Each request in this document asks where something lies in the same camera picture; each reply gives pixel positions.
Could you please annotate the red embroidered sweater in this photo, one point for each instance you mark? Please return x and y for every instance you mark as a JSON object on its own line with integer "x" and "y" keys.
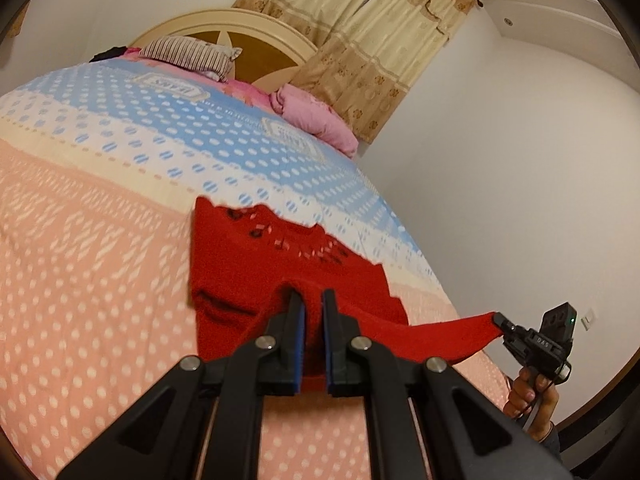
{"x": 225, "y": 260}

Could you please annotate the person's right hand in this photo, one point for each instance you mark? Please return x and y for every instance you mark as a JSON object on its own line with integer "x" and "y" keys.
{"x": 530, "y": 395}

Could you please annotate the cream wooden headboard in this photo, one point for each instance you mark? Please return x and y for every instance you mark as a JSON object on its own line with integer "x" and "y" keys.
{"x": 200, "y": 21}

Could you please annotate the person's right forearm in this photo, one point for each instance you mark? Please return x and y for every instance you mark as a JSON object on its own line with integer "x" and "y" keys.
{"x": 552, "y": 442}

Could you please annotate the dark clothes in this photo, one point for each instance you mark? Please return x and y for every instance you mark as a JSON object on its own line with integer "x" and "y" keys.
{"x": 107, "y": 54}

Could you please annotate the white wall socket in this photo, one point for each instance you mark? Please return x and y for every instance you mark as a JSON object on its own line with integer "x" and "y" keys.
{"x": 590, "y": 316}

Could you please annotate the polka dot bed sheet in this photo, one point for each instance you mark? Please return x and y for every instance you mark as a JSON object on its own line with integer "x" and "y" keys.
{"x": 100, "y": 210}

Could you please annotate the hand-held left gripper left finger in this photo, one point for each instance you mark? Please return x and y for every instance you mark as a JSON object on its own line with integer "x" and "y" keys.
{"x": 299, "y": 342}

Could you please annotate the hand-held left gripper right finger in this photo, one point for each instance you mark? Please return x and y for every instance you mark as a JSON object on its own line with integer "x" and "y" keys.
{"x": 328, "y": 342}

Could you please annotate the pink pillow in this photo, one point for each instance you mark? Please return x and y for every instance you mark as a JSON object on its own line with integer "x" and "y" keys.
{"x": 320, "y": 115}

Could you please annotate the striped pillow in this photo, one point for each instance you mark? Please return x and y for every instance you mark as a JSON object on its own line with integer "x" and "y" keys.
{"x": 190, "y": 55}

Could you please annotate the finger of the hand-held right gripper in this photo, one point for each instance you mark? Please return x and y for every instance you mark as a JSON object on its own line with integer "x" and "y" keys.
{"x": 504, "y": 322}
{"x": 512, "y": 346}

